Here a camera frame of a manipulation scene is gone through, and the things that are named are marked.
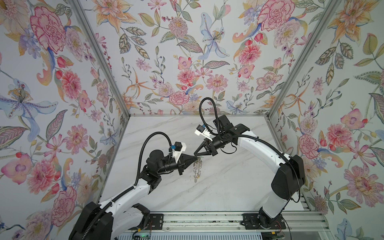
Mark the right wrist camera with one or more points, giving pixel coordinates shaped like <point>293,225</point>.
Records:
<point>202,131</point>

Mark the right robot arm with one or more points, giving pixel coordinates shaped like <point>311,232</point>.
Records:
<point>289,170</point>

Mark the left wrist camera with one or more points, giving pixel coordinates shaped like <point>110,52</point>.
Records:
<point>177,149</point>

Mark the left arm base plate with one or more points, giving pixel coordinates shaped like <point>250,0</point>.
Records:
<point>149,222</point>

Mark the aluminium front rail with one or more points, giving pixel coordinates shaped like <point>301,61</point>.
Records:
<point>296,221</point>

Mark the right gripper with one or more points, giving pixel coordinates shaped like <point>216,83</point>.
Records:
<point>212,145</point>

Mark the metal keyring disc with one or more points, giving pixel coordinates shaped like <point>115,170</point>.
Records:
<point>197,169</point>

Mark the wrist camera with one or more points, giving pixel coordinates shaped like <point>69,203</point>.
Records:
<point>202,131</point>
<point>177,149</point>

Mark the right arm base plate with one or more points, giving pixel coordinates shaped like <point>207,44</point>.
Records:
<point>255,221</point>

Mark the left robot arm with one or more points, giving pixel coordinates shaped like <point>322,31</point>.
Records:
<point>111,218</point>

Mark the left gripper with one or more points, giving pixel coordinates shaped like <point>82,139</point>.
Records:
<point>179,163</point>

